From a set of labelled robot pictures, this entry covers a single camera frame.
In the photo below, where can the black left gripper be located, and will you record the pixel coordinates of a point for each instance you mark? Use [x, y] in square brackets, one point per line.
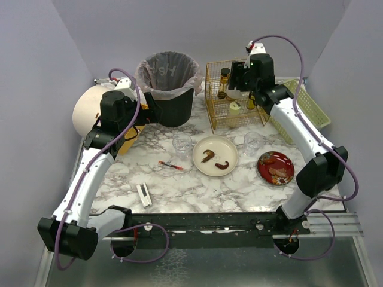
[152, 108]

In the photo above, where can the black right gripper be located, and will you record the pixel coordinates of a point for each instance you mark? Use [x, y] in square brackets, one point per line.
[234, 75]

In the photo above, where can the small yellow label bottle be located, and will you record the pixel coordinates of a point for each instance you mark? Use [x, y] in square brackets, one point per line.
[251, 104]

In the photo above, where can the amber spice jar grey lid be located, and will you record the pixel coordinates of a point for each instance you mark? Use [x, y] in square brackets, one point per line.
[224, 77]

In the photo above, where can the clear drinking glass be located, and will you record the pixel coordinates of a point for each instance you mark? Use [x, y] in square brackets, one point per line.
[182, 144]
[252, 143]

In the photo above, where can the cream cylindrical shaker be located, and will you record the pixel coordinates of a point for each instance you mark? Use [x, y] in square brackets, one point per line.
[234, 109]

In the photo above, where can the pale green perforated basket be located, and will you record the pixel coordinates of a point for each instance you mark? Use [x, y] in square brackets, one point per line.
[310, 108]

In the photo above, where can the cream round plate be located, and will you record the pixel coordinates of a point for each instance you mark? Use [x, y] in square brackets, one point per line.
[224, 151]

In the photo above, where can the black lid glass jar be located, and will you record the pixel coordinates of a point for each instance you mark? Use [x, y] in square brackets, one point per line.
[233, 94]

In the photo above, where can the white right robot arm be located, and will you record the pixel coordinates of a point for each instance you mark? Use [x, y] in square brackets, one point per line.
[325, 163]

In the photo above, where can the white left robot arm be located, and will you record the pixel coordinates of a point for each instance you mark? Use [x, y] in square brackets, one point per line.
[71, 230]

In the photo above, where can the black trash bin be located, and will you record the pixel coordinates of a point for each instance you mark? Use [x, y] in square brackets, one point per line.
[176, 112]

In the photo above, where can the orange yellow drawer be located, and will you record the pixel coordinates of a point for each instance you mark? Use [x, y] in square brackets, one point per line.
[130, 137]

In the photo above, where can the pink plastic bin liner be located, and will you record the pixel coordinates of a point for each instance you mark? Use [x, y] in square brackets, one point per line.
[167, 75]

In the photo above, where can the red pen tube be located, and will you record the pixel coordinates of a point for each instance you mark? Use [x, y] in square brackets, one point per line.
[174, 166]

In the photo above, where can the cream cylindrical drawer box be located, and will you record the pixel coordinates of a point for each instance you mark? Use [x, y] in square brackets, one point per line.
[87, 109]

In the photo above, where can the brown shrimp piece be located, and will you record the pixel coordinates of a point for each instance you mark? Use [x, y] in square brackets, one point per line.
[209, 155]

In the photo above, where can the white rectangular device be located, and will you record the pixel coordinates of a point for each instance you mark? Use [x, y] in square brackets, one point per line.
[144, 195]

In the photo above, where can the dark red sausage piece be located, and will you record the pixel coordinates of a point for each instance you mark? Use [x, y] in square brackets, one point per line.
[222, 166]

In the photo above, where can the red floral small plate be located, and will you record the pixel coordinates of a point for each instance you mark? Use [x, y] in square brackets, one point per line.
[283, 163]

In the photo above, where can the meat scraps on red plate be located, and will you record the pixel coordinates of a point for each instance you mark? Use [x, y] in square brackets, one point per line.
[273, 171]

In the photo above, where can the gold wire rack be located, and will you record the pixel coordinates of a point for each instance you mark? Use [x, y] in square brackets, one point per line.
[218, 108]

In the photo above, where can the black mounting rail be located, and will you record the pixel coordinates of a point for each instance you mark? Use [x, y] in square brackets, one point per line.
[206, 230]

